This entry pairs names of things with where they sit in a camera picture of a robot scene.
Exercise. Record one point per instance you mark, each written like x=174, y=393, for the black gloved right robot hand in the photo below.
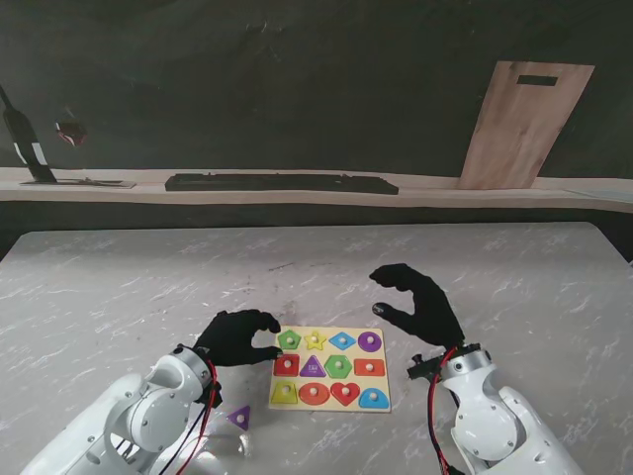
x=430, y=316

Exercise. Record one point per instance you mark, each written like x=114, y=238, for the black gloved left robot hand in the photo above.
x=232, y=341

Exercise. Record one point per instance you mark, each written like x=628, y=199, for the purple circle puzzle piece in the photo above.
x=369, y=340

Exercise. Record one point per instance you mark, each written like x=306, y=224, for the purple triangle puzzle piece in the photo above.
x=241, y=418

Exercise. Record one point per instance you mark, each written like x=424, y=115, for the orange rectangle puzzle piece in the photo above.
x=369, y=367

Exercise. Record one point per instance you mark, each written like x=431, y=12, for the yellow star puzzle piece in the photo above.
x=315, y=340

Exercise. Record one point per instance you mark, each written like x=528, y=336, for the blue diamond puzzle piece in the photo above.
x=342, y=340

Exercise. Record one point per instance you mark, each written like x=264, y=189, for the wooden shape puzzle board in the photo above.
x=326, y=356

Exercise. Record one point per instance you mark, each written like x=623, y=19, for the orange oval puzzle piece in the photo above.
x=314, y=393

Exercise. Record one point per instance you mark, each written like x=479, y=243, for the blue semicircle puzzle piece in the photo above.
x=373, y=397

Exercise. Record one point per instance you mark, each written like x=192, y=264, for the green pentagon puzzle piece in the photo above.
x=337, y=366

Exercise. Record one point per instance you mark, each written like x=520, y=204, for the red heart puzzle piece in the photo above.
x=345, y=392

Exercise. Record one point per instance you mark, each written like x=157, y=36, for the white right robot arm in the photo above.
x=489, y=420

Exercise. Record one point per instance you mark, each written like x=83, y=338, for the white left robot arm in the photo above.
x=133, y=420

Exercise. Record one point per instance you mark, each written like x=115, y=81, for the flat wooden coaster board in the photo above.
x=109, y=184

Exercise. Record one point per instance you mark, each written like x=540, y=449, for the wooden cutting board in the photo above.
x=519, y=133

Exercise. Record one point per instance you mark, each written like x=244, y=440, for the long wooden shelf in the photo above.
x=445, y=195

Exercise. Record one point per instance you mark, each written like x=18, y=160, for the long black tray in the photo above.
x=282, y=183

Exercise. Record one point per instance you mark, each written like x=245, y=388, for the red wine glass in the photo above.
x=71, y=132

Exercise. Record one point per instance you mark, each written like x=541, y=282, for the dark wine bottle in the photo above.
x=25, y=138

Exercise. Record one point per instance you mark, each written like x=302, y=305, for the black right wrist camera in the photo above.
x=425, y=370

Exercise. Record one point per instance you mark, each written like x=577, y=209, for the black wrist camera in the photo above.
x=425, y=370
x=213, y=396

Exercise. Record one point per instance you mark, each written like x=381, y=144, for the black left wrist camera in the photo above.
x=213, y=396

